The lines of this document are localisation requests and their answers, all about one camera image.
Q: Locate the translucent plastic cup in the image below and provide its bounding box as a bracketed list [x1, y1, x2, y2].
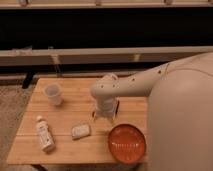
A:
[44, 83, 63, 106]

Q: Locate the white wrapped snack packet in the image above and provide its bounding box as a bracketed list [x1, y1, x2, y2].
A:
[71, 124, 91, 140]

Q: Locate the orange ceramic bowl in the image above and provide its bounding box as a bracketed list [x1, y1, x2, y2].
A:
[108, 124, 146, 164]

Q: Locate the white plastic bottle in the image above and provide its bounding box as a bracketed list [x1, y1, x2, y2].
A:
[36, 116, 55, 153]

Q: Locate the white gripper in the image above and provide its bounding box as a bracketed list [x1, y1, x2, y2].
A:
[93, 98, 119, 120]

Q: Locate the long wooden bench rail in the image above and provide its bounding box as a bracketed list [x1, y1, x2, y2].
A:
[0, 46, 213, 67]

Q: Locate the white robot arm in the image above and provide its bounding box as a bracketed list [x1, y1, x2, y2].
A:
[90, 52, 213, 171]

